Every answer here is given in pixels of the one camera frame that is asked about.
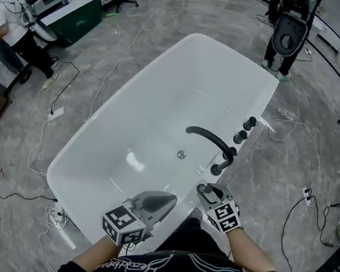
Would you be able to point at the green cabinet with white top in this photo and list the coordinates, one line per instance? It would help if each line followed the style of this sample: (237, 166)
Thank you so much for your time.
(76, 18)

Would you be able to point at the person's left forearm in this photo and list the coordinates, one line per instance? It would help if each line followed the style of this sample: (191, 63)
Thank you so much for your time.
(97, 254)

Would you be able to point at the black faucet knob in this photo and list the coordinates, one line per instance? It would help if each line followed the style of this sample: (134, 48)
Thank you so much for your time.
(250, 123)
(234, 150)
(240, 136)

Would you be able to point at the white power strip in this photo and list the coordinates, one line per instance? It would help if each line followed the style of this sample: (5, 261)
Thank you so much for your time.
(56, 113)
(56, 215)
(286, 112)

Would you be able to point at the white bathtub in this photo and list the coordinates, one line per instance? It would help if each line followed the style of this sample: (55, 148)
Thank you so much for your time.
(160, 115)

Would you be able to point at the white socket with black plugs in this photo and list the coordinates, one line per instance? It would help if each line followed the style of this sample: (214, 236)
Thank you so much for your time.
(307, 195)

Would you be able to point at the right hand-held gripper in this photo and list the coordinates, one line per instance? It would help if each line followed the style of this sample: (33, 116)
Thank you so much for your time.
(224, 217)

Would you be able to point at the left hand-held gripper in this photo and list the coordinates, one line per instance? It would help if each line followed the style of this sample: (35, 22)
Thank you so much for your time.
(122, 226)

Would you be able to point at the person's right forearm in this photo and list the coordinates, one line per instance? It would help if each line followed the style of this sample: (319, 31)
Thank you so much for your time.
(250, 253)

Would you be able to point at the black curved faucet spout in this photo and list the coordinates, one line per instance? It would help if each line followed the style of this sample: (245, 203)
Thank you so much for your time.
(210, 136)

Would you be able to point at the person's black trouser leg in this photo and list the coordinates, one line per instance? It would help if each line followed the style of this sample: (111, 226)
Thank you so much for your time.
(193, 239)

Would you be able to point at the grey oval hanging pack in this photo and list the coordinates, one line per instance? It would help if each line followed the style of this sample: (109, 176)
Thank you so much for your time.
(298, 27)
(42, 28)

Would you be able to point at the round metal drain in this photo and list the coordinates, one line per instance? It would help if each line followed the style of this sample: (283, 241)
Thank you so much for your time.
(181, 154)

